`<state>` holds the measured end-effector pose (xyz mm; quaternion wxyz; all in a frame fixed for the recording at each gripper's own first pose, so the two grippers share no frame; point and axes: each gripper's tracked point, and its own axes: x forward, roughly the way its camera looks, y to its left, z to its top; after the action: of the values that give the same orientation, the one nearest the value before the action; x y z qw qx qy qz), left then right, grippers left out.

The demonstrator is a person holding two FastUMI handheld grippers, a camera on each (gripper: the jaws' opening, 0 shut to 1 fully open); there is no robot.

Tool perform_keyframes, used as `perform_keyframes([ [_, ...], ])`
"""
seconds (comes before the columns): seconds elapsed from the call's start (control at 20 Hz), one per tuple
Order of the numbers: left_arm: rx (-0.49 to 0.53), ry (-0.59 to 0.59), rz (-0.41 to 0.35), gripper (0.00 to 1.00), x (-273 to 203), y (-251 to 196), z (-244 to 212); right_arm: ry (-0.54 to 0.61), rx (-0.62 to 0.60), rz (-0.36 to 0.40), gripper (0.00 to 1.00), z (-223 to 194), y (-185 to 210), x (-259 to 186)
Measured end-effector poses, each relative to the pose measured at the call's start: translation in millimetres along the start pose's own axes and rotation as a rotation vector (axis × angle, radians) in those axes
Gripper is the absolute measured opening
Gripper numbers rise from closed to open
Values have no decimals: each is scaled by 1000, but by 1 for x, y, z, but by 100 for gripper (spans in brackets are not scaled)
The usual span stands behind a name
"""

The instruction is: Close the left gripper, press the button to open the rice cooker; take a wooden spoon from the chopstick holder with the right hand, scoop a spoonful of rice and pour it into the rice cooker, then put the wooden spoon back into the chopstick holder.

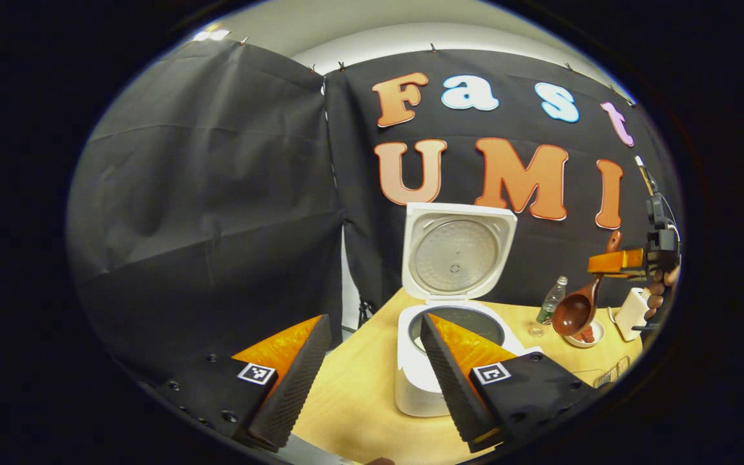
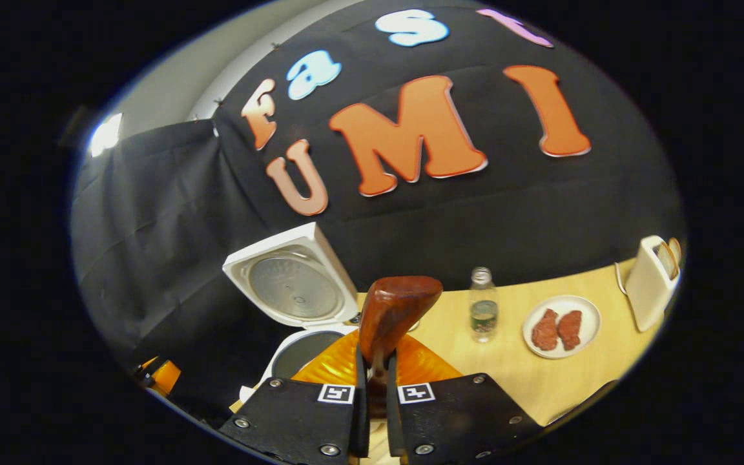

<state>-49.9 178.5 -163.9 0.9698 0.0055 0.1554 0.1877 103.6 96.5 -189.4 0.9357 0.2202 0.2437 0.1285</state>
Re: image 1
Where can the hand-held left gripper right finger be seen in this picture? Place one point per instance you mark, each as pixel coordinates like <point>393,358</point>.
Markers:
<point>453,387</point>

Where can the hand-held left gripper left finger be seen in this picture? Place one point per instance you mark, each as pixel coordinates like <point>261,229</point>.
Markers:
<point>298,387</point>

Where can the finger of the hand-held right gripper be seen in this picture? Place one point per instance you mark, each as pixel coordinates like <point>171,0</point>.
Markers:
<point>617,260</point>

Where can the brown wooden spoon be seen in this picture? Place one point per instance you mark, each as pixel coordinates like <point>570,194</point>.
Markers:
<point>575,310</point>

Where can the white rice cooker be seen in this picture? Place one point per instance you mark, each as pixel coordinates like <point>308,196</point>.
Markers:
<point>459,258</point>

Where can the white toaster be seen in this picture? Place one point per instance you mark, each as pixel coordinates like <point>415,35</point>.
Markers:
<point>630,313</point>

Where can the clear plastic water bottle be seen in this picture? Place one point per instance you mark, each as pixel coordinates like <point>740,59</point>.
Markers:
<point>551,303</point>

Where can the white round plate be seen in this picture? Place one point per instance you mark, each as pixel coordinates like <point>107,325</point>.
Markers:
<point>597,337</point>

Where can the red meat piece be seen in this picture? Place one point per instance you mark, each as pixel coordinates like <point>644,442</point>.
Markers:
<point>584,334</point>

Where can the ceiling light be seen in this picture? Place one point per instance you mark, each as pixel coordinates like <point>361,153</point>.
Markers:
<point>212,34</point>

